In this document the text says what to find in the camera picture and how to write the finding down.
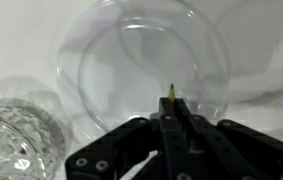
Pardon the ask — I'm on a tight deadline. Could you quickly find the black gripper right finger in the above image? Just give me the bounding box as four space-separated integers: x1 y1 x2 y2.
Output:
173 99 283 180

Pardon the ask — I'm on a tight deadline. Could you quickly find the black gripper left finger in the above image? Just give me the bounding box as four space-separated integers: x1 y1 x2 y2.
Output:
65 98 181 180

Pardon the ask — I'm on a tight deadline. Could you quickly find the clear white plastic plate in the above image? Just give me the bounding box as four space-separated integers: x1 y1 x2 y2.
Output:
57 0 229 141

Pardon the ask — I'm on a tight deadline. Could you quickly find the yellow coloured pencil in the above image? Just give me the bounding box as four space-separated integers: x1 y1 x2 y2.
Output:
168 84 175 103

